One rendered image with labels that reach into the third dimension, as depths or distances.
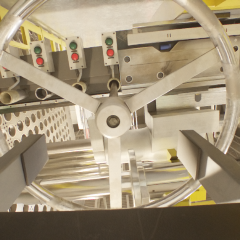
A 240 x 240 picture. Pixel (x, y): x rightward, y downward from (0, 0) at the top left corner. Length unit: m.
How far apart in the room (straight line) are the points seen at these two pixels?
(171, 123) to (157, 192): 0.40
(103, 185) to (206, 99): 0.84
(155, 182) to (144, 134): 0.39
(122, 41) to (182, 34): 0.32
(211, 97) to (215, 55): 1.02
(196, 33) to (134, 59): 0.33
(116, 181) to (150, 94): 0.15
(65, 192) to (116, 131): 0.86
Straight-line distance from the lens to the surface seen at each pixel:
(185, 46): 1.10
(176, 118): 1.08
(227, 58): 0.29
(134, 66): 1.03
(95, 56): 1.00
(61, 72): 1.03
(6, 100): 1.01
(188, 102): 1.23
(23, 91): 1.08
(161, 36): 0.98
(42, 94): 0.98
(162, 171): 1.01
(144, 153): 1.24
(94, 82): 1.03
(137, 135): 1.24
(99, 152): 1.25
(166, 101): 1.18
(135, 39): 0.96
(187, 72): 0.27
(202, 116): 1.14
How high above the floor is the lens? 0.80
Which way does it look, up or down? 16 degrees up
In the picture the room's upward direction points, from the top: 174 degrees clockwise
